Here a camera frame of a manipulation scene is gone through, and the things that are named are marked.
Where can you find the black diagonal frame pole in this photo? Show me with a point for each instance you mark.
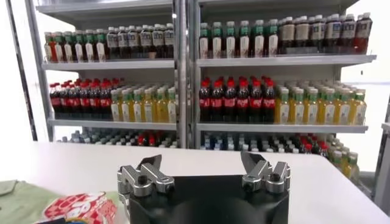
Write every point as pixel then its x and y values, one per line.
pixel 21 70

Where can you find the red drink bottle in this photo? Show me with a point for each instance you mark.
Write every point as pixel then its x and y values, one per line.
pixel 363 34

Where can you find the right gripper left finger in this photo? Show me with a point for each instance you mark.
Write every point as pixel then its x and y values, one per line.
pixel 143 179

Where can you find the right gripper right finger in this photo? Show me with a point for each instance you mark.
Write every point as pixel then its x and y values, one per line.
pixel 265 178

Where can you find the green cap tea bottle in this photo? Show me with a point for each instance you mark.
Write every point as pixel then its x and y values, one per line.
pixel 100 46
pixel 217 41
pixel 272 38
pixel 79 47
pixel 244 39
pixel 49 48
pixel 203 41
pixel 89 46
pixel 58 47
pixel 69 47
pixel 259 39
pixel 230 40

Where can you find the dark bottle blue white label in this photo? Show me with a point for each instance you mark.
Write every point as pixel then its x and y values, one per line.
pixel 133 43
pixel 317 34
pixel 169 41
pixel 122 43
pixel 145 42
pixel 333 34
pixel 158 42
pixel 112 43
pixel 348 34

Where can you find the green t-shirt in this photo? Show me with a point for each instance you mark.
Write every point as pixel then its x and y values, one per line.
pixel 21 207

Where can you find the dark bottle beige label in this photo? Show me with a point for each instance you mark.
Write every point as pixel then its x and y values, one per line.
pixel 302 35
pixel 288 36

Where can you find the grey metal shelf unit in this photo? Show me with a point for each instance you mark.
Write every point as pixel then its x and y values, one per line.
pixel 274 60
pixel 106 64

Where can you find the yellow juice bottle green label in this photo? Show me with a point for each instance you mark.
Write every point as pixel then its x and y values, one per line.
pixel 172 106
pixel 336 160
pixel 148 106
pixel 312 107
pixel 115 107
pixel 328 107
pixel 359 108
pixel 282 107
pixel 343 108
pixel 125 106
pixel 352 165
pixel 161 106
pixel 137 106
pixel 298 107

